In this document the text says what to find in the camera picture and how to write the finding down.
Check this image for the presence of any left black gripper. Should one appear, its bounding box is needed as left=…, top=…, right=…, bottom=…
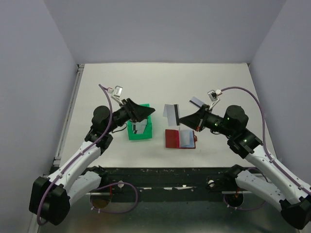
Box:
left=106, top=98, right=156, bottom=133

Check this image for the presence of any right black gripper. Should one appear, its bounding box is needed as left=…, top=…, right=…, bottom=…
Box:
left=179, top=104, right=234, bottom=137

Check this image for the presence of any green plastic card tray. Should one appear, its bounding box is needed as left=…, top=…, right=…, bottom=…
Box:
left=127, top=115, right=153, bottom=141

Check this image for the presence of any red card holder wallet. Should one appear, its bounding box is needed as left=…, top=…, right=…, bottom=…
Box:
left=165, top=129, right=197, bottom=149

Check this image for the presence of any white striped card front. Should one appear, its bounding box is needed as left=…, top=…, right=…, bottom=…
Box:
left=167, top=104, right=180, bottom=126

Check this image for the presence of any white striped card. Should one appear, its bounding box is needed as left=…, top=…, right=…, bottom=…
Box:
left=167, top=104, right=180, bottom=126
left=163, top=104, right=174, bottom=117

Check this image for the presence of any white striped card back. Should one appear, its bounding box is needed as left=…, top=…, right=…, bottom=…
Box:
left=163, top=104, right=174, bottom=117

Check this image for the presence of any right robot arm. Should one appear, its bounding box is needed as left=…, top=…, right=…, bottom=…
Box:
left=179, top=104, right=311, bottom=230

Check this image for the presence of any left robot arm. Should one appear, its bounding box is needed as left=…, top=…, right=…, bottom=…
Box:
left=29, top=99, right=155, bottom=226

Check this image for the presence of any silver card in tray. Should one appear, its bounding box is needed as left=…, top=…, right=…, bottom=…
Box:
left=132, top=119, right=148, bottom=134

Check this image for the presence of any white magnetic stripe card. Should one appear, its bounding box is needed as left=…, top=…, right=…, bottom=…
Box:
left=189, top=97, right=205, bottom=108

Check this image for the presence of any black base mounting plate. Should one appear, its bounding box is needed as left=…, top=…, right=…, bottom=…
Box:
left=85, top=166, right=238, bottom=202

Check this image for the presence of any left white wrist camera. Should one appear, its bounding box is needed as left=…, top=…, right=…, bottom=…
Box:
left=107, top=85, right=123, bottom=105

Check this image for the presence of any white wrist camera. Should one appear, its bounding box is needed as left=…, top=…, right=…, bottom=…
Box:
left=107, top=85, right=123, bottom=105
left=207, top=89, right=222, bottom=110

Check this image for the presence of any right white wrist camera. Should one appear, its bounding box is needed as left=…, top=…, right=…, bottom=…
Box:
left=207, top=89, right=222, bottom=110

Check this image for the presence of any front aluminium rail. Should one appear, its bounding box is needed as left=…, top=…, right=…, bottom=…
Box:
left=88, top=188, right=249, bottom=201

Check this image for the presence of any aluminium rail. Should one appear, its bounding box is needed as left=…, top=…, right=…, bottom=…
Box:
left=88, top=188, right=249, bottom=201
left=52, top=64, right=85, bottom=167

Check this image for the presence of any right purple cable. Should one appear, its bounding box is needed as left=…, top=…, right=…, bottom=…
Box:
left=217, top=86, right=311, bottom=212

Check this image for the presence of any left aluminium rail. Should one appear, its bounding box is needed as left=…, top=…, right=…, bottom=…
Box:
left=52, top=64, right=85, bottom=167

